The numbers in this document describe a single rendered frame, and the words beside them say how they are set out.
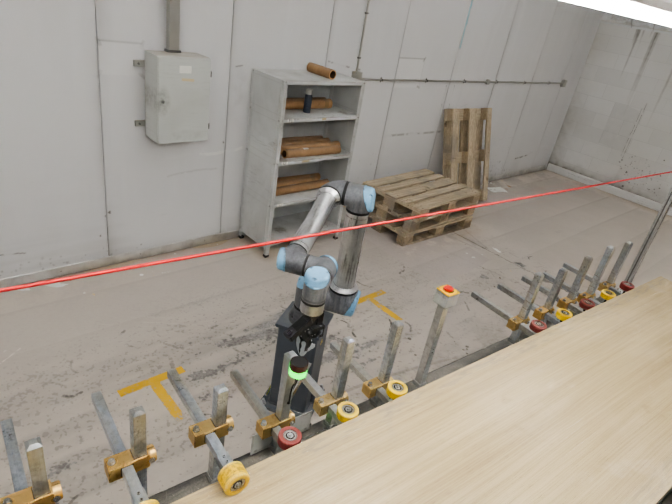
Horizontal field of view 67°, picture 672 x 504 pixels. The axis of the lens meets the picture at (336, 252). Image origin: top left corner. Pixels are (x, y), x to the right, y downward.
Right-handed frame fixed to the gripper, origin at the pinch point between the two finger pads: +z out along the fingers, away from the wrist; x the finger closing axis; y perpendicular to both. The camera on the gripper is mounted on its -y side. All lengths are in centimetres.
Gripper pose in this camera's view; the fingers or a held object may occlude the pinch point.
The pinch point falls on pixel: (299, 353)
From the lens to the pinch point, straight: 202.2
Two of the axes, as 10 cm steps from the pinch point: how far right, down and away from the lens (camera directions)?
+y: 7.8, -1.7, 6.0
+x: -6.1, -4.6, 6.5
